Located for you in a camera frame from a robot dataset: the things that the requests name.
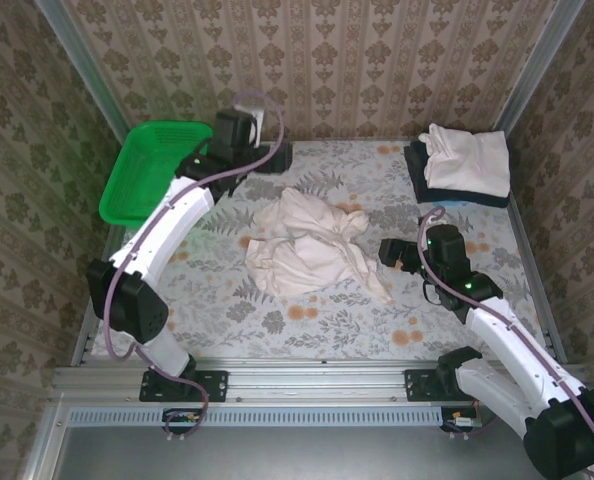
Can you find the grey metal panel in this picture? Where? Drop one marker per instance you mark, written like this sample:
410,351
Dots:
302,455

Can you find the black connector box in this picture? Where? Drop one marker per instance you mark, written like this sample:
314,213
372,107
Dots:
182,417
462,420

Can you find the floral tablecloth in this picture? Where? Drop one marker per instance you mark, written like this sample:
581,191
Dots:
327,325

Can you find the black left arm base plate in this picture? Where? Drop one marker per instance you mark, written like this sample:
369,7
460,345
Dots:
217,385

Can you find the folded dark navy t-shirt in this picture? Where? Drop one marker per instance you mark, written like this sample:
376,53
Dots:
416,175

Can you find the aluminium frame post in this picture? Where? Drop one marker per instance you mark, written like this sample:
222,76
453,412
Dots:
536,65
86,65

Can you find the folded light blue t-shirt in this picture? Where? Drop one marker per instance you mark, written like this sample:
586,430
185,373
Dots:
454,203

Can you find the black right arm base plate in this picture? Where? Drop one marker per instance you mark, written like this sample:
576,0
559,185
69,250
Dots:
417,385

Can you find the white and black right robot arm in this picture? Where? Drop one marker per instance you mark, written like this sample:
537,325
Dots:
507,350

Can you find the aluminium lower frame strut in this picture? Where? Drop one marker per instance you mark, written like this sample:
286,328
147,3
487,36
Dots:
44,440

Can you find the cream t-shirt with robot print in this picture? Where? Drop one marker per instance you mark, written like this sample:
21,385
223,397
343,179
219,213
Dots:
302,250

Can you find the green plastic basket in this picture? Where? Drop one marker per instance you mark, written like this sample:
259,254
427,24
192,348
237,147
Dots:
137,170

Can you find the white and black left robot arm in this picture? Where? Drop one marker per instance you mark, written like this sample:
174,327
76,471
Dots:
167,225

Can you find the aluminium mounting rail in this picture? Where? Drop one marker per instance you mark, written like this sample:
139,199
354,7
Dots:
317,382

